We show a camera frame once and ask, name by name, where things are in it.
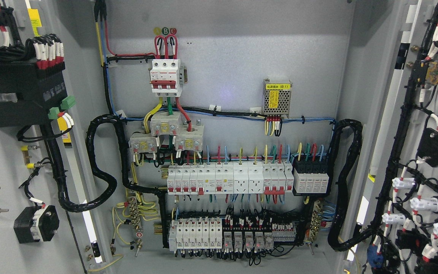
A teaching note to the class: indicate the relay terminal row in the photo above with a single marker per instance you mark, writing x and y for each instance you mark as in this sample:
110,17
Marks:
232,234

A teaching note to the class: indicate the brass ground busbar left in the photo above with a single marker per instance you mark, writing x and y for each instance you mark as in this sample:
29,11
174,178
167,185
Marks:
135,222

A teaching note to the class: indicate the brass ground busbar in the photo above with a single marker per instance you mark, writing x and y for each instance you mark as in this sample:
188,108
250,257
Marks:
315,225
135,222

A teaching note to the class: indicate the white red main breaker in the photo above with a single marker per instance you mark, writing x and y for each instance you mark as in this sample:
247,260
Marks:
167,77

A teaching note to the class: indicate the black surge protector block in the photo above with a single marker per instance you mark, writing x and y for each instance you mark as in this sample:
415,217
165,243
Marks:
311,178

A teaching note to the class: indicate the black digital power meter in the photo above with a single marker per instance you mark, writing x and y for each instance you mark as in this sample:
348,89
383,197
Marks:
31,93

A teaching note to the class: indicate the grey cabinet door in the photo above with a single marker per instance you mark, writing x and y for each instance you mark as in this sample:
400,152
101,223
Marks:
79,242
390,199

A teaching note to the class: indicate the brass ground busbar right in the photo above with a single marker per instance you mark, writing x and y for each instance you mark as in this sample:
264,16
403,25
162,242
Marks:
315,225

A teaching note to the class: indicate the metal mesh power supply module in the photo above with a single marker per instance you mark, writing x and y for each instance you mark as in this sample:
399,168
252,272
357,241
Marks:
277,97

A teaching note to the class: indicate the white socket breaker row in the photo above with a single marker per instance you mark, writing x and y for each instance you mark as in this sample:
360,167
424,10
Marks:
231,178

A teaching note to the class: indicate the grey current transformer group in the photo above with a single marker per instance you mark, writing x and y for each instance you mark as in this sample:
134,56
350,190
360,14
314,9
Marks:
165,126

